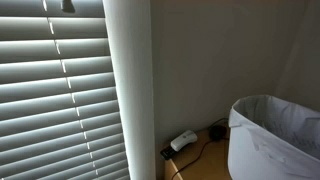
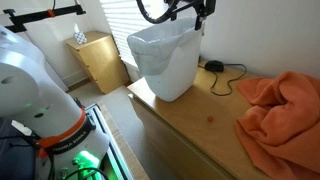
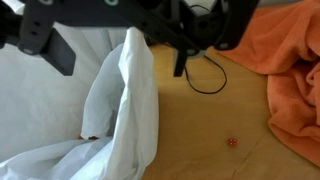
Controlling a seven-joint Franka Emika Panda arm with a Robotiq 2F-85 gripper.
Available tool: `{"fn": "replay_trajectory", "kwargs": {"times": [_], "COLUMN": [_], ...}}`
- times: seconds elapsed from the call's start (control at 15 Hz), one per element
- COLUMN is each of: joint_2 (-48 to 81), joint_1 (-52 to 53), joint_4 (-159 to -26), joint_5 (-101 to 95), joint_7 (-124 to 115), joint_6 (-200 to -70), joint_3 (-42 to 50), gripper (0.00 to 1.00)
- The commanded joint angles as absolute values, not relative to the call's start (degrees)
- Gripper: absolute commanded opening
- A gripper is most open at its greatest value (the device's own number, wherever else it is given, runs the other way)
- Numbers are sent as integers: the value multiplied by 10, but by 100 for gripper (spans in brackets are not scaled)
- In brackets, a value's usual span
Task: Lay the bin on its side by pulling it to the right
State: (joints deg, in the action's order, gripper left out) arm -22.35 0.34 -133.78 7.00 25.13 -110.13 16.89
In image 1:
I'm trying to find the white lined waste bin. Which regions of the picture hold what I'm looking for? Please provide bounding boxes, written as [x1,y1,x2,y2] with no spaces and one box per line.
[228,95,320,180]

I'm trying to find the thin black cable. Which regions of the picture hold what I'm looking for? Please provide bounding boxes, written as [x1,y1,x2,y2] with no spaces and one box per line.
[171,117,230,180]

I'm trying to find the white window blinds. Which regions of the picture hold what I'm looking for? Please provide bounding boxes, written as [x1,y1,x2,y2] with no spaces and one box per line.
[0,0,130,180]

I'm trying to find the white handheld device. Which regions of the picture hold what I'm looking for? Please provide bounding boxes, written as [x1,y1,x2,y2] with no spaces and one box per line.
[170,130,198,152]

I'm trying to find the black round puck device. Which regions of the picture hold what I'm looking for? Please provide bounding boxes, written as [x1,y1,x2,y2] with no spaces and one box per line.
[209,125,227,141]

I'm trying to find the black remote control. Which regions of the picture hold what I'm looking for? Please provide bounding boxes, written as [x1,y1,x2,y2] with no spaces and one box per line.
[160,146,176,160]

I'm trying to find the light wooden dresser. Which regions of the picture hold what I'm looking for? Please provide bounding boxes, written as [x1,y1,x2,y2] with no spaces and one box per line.
[164,130,231,180]

